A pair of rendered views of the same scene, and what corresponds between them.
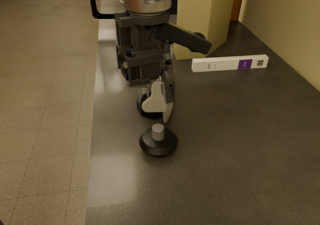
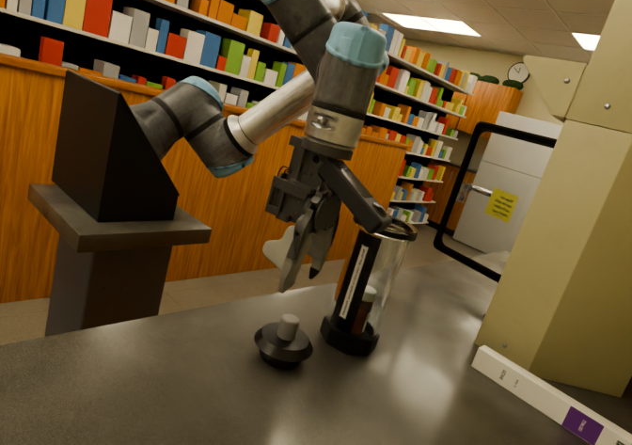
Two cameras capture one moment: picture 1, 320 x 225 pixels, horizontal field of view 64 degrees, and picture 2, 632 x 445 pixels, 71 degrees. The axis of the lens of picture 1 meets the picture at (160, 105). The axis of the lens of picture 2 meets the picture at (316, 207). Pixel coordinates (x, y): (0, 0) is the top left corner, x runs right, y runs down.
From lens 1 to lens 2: 45 cm
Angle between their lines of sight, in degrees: 50
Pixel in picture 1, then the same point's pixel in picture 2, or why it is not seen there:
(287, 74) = not seen: outside the picture
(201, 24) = (538, 306)
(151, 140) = (274, 330)
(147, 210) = (171, 364)
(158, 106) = (279, 258)
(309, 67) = not seen: outside the picture
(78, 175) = not seen: outside the picture
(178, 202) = (200, 392)
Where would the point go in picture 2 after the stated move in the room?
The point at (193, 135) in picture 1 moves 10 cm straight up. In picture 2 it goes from (334, 388) to (355, 327)
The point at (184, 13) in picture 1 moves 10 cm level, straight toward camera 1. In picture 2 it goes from (513, 271) to (482, 270)
